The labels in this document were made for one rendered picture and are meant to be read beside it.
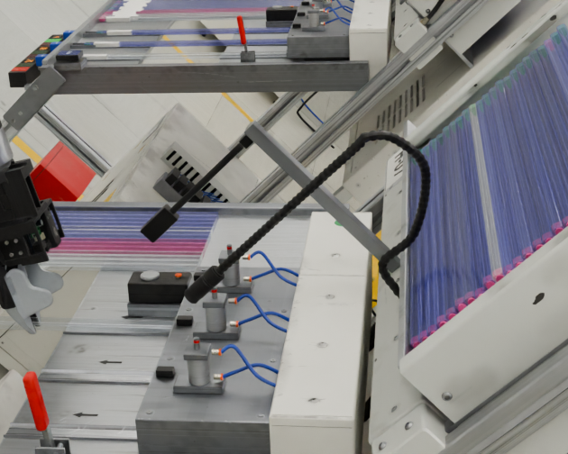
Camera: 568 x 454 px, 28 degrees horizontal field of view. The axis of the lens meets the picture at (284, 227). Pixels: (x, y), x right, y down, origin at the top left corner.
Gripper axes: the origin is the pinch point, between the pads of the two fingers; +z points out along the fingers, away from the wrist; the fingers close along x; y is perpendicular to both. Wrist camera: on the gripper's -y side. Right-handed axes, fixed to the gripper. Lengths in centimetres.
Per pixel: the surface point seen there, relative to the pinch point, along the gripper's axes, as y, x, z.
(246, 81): 11, 113, 6
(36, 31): -103, 297, 15
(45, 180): -21, 68, 4
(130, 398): 15.8, -15.2, 4.7
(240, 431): 30.8, -28.0, 3.0
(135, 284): 13.6, 3.7, -0.4
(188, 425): 26.0, -28.0, 1.5
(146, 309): 13.9, 3.5, 3.1
